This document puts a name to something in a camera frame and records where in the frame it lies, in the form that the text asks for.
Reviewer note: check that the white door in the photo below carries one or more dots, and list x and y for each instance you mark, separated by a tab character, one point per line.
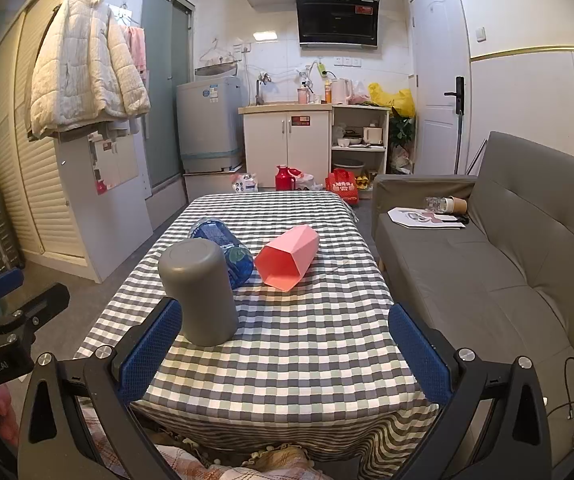
437	60

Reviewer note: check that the pink towel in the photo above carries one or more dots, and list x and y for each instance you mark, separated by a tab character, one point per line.
138	47

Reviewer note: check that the pink faceted cup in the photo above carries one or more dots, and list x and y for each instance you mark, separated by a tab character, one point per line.
287	256

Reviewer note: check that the louvred wardrobe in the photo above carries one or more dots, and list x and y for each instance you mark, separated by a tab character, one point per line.
22	160

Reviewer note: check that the red shopping bag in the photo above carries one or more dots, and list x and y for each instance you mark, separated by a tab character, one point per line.
342	185

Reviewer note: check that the white puffer jacket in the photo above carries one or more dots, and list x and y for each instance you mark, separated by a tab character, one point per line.
82	70

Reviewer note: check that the blue plastic water bottle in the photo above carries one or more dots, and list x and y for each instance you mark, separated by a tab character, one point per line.
213	232

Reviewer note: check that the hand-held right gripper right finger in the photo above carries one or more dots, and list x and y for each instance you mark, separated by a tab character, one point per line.
417	355

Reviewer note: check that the green plant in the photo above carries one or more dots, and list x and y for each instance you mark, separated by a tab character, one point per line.
403	130

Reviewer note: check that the grey cup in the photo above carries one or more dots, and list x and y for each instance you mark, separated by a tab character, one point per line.
201	290

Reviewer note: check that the white open shelf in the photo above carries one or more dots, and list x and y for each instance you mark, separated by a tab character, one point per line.
384	160

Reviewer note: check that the grey sofa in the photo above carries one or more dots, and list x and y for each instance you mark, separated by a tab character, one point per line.
467	280

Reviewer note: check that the white papers on sofa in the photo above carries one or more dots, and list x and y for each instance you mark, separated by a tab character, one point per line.
417	217

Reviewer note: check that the white plastic bag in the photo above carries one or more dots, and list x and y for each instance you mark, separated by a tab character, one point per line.
244	183

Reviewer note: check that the white sink cabinet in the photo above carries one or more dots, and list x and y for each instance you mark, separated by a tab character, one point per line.
282	145

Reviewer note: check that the wall switch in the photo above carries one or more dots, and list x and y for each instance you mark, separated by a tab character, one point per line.
480	33

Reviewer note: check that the clear plastic bottle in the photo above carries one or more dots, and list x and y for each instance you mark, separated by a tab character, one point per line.
433	203

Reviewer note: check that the pale pink kettle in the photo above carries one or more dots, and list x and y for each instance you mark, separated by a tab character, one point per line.
341	91

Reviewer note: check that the yellow plastic bag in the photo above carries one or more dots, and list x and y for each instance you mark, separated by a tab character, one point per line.
392	97

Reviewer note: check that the brown paper cup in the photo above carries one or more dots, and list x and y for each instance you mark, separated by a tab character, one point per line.
456	204

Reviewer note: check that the grey washing machine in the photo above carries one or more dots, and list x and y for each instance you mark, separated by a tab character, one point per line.
207	125

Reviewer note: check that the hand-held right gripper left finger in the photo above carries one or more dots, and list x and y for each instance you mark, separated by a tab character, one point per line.
151	352

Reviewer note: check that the black range hood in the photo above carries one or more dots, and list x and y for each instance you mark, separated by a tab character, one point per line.
337	15

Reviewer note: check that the grey checkered tablecloth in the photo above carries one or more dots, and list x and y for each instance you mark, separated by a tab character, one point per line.
297	325

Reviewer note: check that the metal faucet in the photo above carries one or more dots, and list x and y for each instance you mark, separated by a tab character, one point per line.
262	85

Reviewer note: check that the red thermos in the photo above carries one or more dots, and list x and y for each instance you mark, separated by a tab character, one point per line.
284	179

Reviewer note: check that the frosted glass sliding door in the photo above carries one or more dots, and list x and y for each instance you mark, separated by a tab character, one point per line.
162	110

